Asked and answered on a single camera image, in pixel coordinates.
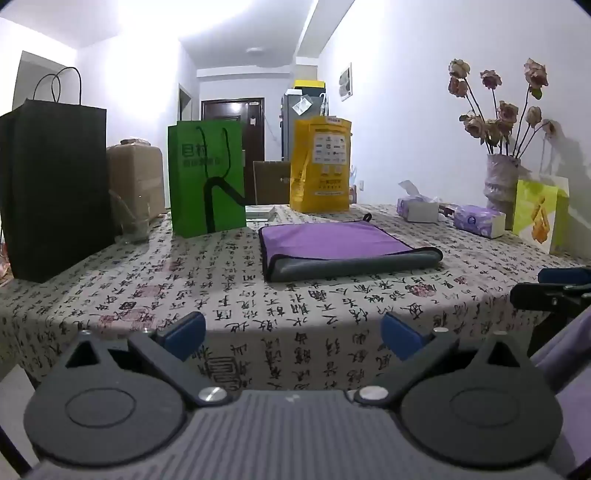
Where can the purple tissue pack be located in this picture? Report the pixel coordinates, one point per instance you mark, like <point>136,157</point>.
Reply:
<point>478,221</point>

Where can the lavender towel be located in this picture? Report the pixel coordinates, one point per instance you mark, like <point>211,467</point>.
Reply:
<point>577,401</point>

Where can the dark wooden door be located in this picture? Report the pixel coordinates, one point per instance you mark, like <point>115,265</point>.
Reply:
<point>251,120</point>

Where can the wrapped glass vase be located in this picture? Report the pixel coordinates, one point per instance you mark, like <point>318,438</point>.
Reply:
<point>501,189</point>

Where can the brown wrapped box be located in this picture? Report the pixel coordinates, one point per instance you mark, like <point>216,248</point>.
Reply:
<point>138,175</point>

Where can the green paper bag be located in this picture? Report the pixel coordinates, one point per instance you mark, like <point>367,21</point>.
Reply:
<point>198,184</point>

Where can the black paper bag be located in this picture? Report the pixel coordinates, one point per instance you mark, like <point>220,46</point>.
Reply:
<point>55,184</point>

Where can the brown cardboard box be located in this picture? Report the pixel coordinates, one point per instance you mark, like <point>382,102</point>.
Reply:
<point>271,182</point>

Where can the grey refrigerator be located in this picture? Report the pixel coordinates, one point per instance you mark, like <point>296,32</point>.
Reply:
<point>288,134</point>

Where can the purple grey towel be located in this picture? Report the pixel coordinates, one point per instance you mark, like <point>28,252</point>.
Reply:
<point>332,242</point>

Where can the bunch of dried roses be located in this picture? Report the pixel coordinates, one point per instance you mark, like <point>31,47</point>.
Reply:
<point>496,122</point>

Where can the white book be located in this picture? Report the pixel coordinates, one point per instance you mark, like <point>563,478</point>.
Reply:
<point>260,212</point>

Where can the yellow shopping bag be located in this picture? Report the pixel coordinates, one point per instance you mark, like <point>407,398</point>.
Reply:
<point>321,184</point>

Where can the yellow-green gift bag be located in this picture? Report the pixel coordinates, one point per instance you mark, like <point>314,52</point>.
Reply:
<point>538,217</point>

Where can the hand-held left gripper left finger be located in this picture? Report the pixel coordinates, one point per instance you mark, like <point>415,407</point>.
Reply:
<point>184,336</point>

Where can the yellow box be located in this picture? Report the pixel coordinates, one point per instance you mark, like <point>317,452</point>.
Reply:
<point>309,85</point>

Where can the small dark box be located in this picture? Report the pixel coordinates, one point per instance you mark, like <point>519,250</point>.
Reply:
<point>447,210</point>

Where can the grey tissue box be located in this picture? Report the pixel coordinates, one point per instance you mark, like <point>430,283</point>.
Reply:
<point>418,210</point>

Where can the printed calligraphy tablecloth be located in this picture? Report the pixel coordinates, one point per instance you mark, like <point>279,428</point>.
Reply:
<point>295,318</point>

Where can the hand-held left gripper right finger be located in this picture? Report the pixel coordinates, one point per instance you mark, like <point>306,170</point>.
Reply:
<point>402,339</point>

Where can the clear glass cup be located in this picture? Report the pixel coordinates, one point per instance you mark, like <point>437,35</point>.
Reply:
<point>131,228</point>

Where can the wall picture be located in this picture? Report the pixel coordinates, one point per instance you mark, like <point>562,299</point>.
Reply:
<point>346,81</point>

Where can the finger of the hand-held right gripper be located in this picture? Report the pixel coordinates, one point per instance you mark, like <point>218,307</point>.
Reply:
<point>540,297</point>
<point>561,274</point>

